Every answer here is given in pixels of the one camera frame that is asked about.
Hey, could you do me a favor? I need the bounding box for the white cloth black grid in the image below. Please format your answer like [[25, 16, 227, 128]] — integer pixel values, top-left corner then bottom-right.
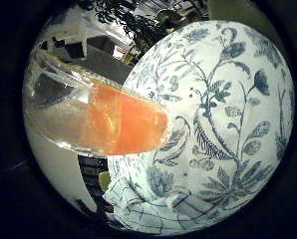
[[103, 174, 222, 236]]

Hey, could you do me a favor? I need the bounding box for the dark leafy plant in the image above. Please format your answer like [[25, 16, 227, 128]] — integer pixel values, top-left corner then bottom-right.
[[78, 0, 189, 51]]

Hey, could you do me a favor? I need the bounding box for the blue floral white tablecloth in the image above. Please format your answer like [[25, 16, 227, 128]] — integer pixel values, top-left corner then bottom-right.
[[103, 19, 296, 237]]

